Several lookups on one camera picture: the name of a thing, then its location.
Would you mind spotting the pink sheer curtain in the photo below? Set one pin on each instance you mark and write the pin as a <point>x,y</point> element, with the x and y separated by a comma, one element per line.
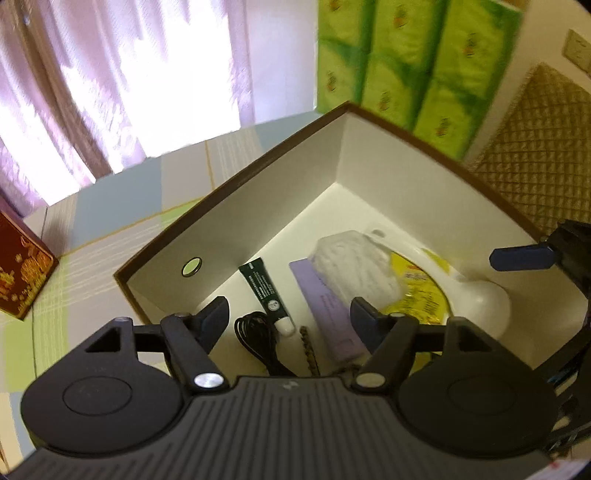
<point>138,69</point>

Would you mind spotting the chair with quilted tan cover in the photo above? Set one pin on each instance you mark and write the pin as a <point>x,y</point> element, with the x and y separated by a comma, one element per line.
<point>545,152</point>

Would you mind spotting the beige wall socket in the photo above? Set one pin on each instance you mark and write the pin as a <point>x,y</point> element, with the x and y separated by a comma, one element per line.
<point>579,48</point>

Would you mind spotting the clear bag of white bands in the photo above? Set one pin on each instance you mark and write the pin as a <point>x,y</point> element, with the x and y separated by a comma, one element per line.
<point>355,263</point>

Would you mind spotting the white ceramic spoon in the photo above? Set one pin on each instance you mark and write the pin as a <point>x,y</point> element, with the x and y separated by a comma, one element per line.
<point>485,304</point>

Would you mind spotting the dark red gift bag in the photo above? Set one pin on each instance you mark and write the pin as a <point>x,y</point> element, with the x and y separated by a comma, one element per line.
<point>23,272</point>

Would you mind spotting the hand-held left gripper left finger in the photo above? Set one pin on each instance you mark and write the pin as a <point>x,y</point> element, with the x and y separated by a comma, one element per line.
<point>216,318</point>

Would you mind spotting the yellow snack packet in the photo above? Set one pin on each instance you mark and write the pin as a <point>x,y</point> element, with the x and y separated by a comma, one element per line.
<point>422,288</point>

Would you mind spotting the purple cream tube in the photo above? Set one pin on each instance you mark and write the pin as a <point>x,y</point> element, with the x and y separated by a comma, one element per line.
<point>332,323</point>

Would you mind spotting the brown hair claw clip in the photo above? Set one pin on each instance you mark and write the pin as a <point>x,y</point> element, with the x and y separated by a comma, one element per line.
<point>310,353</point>

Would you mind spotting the stack of green tissue packs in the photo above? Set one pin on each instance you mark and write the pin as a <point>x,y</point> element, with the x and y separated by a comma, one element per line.
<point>397,55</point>

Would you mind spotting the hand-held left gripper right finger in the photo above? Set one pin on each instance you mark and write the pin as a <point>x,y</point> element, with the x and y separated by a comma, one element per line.
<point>364,318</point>

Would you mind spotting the plaid cloth desktop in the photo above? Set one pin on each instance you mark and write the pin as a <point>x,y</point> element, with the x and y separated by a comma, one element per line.
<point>115,217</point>

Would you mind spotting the dark green tube white cap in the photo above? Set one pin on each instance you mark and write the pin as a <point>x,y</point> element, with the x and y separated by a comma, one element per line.
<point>261,288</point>

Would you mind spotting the brown cardboard box white inside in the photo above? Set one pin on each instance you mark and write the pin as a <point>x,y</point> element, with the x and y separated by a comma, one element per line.
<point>277,194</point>

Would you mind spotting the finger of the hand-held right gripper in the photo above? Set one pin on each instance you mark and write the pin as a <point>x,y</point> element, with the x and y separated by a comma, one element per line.
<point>521,258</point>

